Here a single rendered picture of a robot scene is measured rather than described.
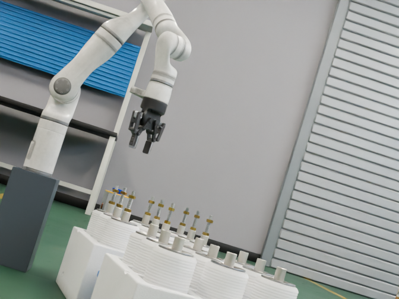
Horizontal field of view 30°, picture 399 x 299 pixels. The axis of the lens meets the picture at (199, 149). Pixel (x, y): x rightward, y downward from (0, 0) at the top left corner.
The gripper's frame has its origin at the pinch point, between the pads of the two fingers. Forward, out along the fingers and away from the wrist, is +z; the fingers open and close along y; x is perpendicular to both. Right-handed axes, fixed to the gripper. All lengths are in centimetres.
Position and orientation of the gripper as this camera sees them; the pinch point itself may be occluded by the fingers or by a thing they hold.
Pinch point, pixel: (140, 146)
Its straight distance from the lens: 217.5
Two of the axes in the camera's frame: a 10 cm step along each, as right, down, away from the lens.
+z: -3.1, 9.5, -0.8
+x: -8.0, -2.2, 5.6
